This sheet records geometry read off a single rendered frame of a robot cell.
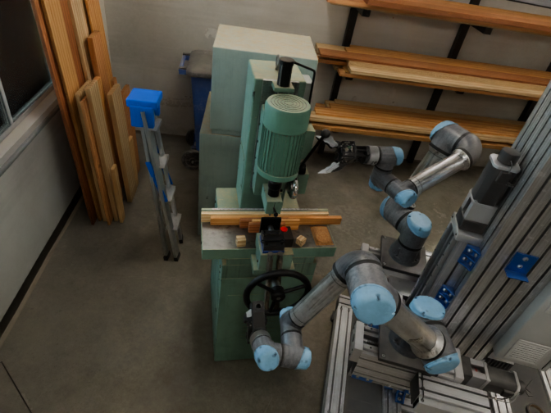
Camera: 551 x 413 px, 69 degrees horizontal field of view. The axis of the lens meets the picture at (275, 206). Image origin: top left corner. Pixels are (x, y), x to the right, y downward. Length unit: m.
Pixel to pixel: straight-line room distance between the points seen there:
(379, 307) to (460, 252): 0.58
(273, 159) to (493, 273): 0.90
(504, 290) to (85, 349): 2.09
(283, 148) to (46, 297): 1.86
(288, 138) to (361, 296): 0.67
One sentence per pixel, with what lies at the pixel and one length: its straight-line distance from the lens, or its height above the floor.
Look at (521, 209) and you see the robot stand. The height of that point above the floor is 1.44.
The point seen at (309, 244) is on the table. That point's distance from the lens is 1.80.
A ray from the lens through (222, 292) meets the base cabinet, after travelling 1.93.
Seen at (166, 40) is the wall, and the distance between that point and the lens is 3.91.
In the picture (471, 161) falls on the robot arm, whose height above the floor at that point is 1.37.
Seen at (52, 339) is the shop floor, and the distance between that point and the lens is 2.65.
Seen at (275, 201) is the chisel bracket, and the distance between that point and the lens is 1.72.
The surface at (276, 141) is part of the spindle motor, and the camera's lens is 1.52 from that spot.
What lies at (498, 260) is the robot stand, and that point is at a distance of 1.61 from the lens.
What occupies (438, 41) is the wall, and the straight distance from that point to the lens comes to 4.15.
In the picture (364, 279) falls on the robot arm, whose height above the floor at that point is 1.31.
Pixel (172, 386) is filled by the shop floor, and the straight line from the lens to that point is 2.38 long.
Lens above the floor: 2.12
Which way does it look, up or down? 38 degrees down
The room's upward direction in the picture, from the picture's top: 10 degrees clockwise
